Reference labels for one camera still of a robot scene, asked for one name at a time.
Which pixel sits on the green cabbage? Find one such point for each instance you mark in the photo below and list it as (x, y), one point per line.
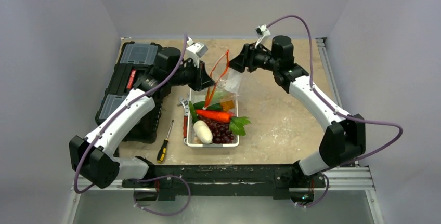
(217, 96)

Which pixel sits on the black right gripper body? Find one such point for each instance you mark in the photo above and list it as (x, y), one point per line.
(247, 58)

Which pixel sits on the front aluminium rail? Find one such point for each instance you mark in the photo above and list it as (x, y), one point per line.
(351, 198)

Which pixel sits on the black plastic toolbox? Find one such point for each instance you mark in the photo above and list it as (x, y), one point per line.
(135, 60)

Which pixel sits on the right aluminium rail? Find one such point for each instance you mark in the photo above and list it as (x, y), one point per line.
(321, 44)

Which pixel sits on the black base bar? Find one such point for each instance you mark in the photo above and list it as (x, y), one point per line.
(253, 180)

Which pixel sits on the orange carrot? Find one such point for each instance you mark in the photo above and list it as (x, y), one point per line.
(219, 116)

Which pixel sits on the yellow black screwdriver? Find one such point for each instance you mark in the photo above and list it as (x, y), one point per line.
(163, 149)

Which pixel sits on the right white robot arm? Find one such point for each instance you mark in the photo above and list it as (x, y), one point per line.
(344, 134)

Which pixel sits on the aluminium rail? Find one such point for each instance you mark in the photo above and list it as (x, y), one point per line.
(351, 198)
(321, 44)

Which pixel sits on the clear orange zip bag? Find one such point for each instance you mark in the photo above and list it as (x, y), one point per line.
(226, 78)

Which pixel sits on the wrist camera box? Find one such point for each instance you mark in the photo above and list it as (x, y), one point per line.
(195, 51)
(263, 33)

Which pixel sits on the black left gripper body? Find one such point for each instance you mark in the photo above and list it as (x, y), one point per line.
(190, 75)

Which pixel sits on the dark red grapes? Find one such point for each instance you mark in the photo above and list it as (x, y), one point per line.
(220, 131)

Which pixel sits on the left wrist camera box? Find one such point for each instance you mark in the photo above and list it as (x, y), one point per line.
(195, 51)

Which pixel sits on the green leafy vegetable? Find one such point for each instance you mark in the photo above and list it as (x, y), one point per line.
(237, 125)

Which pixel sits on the white plastic basket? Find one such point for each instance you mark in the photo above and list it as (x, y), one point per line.
(192, 140)

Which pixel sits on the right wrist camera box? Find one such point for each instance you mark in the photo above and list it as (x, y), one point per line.
(263, 33)

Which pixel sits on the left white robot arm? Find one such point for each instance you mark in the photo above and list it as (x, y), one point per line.
(93, 157)

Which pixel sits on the green cucumber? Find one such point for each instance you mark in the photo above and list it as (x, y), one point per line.
(212, 107)

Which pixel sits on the white radish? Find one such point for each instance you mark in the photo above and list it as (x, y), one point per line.
(203, 132)

